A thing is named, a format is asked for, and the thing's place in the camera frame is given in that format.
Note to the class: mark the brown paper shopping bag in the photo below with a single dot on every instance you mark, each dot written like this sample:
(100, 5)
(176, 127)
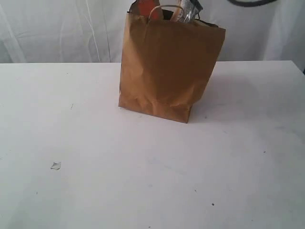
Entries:
(166, 65)

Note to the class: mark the kraft stand-up coffee pouch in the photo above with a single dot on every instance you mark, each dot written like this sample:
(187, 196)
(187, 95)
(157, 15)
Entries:
(145, 7)

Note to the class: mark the long noodle package dark ends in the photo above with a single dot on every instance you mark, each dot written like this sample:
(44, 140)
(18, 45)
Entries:
(186, 10)

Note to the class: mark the small torn plastic scrap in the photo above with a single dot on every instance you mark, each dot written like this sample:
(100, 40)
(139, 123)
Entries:
(56, 166)

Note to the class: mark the white backdrop curtain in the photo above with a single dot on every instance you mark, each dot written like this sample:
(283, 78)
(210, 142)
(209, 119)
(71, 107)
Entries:
(92, 30)

